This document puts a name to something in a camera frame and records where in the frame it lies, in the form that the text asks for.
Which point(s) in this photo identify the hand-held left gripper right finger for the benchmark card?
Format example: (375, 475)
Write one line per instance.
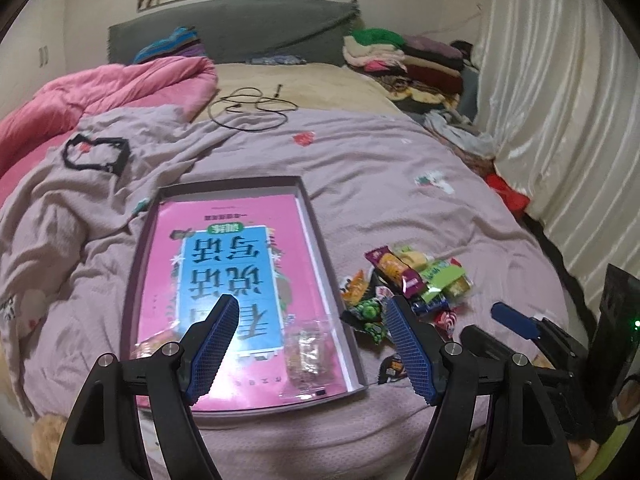
(407, 345)

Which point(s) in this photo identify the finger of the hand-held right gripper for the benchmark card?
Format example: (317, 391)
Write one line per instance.
(510, 316)
(482, 342)

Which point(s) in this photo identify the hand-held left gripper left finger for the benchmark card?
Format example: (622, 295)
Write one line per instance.
(215, 345)

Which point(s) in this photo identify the red snack packet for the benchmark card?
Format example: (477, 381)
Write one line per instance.
(446, 322)

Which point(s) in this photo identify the dark blue snack packet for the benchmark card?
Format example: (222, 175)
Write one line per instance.
(427, 304)

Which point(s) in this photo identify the black green pea packet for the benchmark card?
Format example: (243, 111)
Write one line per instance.
(369, 312)

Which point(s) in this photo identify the purple snack bar packet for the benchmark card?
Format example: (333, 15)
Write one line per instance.
(395, 267)

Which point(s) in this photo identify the light green snack packet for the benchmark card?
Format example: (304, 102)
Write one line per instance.
(442, 272)

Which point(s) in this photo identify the yellow candy clear packet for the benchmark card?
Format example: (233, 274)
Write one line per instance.
(415, 257)

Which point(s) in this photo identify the grey-purple cardboard box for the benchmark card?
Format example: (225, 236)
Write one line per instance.
(317, 245)

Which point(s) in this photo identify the clear wrapped pastry packet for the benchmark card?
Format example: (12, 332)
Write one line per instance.
(150, 347)

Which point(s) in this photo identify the clear plastic snack packet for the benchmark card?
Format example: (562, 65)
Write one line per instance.
(302, 355)

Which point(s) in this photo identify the pink book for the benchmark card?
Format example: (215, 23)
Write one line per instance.
(170, 240)

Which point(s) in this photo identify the red bag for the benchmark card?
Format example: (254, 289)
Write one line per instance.
(507, 192)

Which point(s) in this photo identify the brown plush toy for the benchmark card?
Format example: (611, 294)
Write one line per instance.
(47, 435)

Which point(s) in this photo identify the cream curtain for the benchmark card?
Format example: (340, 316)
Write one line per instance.
(565, 110)

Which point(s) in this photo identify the beige bed sheet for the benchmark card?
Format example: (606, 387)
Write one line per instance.
(325, 80)

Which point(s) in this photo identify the pink quilt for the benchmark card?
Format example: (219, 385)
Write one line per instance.
(100, 90)

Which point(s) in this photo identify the stack of folded clothes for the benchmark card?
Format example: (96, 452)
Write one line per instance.
(400, 55)

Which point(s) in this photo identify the blue patterned cloth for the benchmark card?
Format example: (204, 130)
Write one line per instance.
(277, 59)

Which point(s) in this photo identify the striped colourful pillow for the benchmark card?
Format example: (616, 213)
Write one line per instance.
(172, 42)

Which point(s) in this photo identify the grey headboard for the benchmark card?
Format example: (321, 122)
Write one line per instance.
(280, 30)

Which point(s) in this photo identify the white wardrobe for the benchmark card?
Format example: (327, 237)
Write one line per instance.
(30, 70)

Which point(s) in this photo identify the black plastic frame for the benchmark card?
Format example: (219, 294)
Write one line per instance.
(122, 157)

